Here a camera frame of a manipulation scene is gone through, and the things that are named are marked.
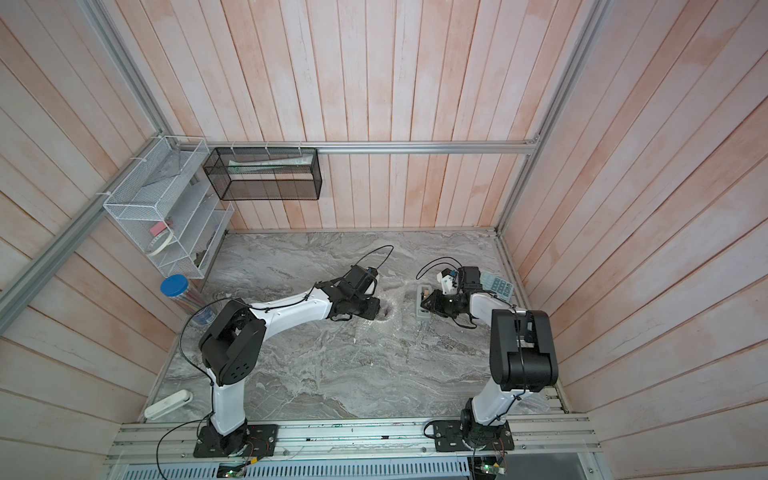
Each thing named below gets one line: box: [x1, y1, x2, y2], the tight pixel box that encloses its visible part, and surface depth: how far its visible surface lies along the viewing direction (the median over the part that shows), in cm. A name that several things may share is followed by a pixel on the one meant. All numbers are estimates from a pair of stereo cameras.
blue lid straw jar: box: [160, 274, 216, 325], surface depth 85 cm
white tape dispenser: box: [416, 285, 433, 319], surface depth 97 cm
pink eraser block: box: [149, 221, 167, 236], surface depth 83 cm
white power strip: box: [144, 389, 194, 420], surface depth 78 cm
